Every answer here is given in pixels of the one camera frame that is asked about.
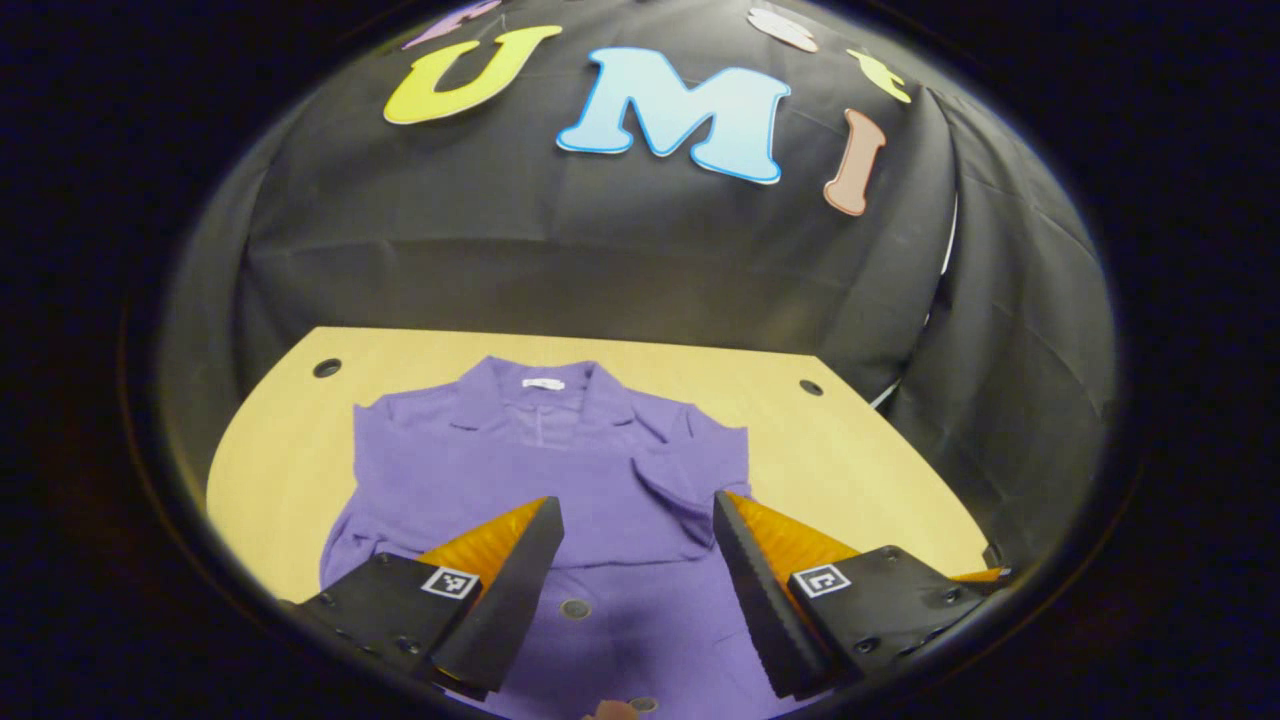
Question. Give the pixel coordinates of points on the black backdrop cloth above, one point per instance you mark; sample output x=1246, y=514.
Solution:
x=600, y=250

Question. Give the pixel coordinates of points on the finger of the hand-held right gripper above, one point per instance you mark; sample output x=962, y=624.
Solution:
x=980, y=575

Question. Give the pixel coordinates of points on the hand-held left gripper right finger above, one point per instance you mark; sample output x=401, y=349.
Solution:
x=765, y=600

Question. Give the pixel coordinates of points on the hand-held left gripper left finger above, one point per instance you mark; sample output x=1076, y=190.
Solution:
x=505, y=600

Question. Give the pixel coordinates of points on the round black table grommet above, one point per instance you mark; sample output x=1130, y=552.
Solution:
x=810, y=387
x=326, y=367

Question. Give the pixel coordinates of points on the purple collared shirt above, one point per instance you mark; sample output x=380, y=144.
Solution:
x=560, y=450

